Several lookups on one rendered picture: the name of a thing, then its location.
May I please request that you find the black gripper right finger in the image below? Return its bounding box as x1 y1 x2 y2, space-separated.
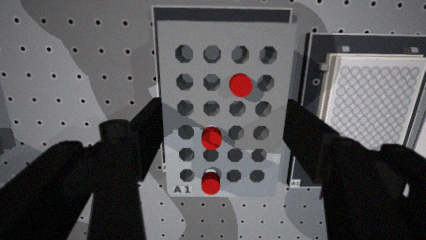
283 99 426 240

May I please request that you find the dark grey u-shaped frame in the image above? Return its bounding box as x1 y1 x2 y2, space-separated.
151 5 293 97

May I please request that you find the black rectangular frame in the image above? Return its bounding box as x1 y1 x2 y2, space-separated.
286 32 426 188

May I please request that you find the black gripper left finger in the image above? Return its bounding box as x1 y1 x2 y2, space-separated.
0 97 164 240

